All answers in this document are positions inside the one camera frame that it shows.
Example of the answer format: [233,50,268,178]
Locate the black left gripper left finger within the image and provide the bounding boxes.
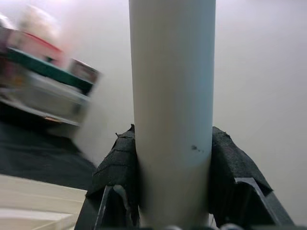
[75,124,142,230]

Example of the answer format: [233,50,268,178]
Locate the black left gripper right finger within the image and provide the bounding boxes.
[209,126,296,228]

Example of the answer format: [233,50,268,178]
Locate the white plastic table leg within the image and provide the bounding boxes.
[128,0,218,230]

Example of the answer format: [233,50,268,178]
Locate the black tablecloth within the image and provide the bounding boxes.
[0,119,99,190]

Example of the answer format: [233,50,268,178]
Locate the white plastic table top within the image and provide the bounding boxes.
[0,173,88,230]

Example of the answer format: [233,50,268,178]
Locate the clear plastic storage box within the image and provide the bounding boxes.
[0,71,93,127]

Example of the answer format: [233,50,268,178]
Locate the pink plastic container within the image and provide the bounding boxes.
[0,4,64,67]

